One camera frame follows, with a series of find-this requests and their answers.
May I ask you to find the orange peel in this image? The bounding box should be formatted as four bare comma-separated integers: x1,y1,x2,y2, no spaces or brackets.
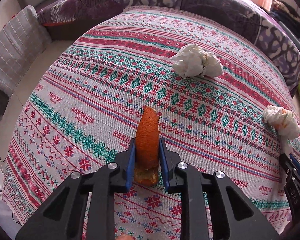
134,107,159,187

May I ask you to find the stained crumpled tissue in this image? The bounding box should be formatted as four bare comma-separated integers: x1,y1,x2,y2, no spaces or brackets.
263,105,300,140

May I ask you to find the patterned striped tablecloth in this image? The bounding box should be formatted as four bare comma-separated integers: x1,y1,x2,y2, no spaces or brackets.
2,6,300,239

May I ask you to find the crumpled white tissue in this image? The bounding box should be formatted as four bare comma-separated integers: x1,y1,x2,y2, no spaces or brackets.
170,43,223,79

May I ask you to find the grey checked cushion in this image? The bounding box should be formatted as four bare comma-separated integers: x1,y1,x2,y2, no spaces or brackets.
0,5,52,96

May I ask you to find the purple patterned bed quilt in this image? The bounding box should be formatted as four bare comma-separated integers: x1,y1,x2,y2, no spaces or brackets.
38,0,300,95

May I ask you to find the folded clothes pile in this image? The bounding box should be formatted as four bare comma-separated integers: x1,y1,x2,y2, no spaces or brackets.
269,0,300,38

